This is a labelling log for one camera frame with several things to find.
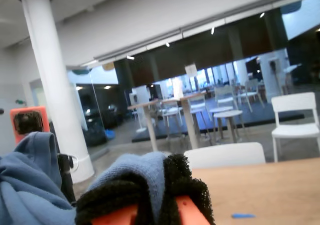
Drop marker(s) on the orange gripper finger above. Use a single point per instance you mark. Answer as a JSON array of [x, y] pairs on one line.
[[185, 192], [112, 197]]

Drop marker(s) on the blue printed T-shirt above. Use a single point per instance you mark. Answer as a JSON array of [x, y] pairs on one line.
[[25, 185]]

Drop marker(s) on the white chair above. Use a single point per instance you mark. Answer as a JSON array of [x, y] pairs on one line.
[[225, 155], [292, 130]]

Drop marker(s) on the blue tape strip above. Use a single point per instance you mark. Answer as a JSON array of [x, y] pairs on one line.
[[242, 215]]

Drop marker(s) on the blue floor object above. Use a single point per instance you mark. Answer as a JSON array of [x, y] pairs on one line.
[[110, 135]]

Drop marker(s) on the high wooden bar table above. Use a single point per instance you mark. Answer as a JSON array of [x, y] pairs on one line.
[[152, 130], [192, 125]]

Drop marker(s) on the round white stool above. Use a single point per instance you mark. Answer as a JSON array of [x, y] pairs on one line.
[[228, 113]]

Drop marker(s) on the white hanging sign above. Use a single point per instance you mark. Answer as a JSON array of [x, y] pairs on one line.
[[191, 69]]

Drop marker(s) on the white column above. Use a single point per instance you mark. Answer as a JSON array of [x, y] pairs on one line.
[[55, 85]]

